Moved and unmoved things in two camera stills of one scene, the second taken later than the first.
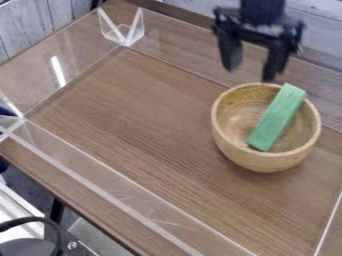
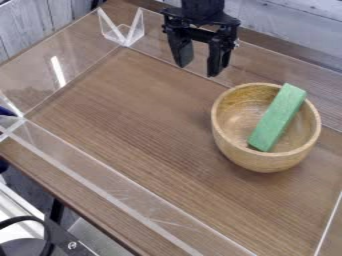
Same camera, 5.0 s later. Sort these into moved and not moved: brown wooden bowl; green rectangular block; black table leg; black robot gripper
Moved: black robot gripper
Not moved: black table leg; brown wooden bowl; green rectangular block
